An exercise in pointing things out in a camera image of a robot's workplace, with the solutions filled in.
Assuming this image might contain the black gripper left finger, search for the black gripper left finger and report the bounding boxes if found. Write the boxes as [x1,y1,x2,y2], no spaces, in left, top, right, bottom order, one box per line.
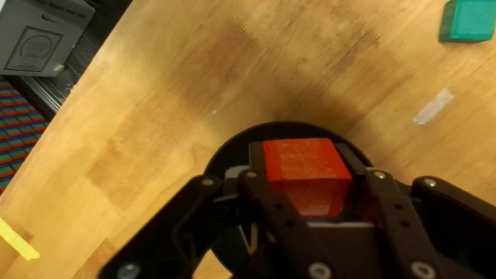
[248,141,266,176]

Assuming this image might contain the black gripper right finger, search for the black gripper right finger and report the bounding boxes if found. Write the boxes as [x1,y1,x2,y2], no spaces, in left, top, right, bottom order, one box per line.
[336,142,369,176]

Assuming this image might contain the orange block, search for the orange block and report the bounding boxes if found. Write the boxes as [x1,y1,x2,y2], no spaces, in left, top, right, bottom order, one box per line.
[262,138,351,217]

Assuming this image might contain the green block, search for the green block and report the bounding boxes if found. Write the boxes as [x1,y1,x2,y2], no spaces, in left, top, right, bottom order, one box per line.
[438,0,496,41]

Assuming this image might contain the black bowl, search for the black bowl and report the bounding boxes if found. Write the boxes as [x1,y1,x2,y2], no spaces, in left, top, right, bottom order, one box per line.
[201,119,375,269]

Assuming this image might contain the white tape strip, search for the white tape strip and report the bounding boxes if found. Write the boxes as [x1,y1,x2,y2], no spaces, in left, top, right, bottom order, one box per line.
[412,88,454,125]

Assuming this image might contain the striped floor mat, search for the striped floor mat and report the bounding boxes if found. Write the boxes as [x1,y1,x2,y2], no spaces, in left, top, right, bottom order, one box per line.
[0,79,48,193]

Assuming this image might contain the grey cardboard box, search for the grey cardboard box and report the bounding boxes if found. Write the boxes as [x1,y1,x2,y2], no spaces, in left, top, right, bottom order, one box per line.
[0,0,94,77]

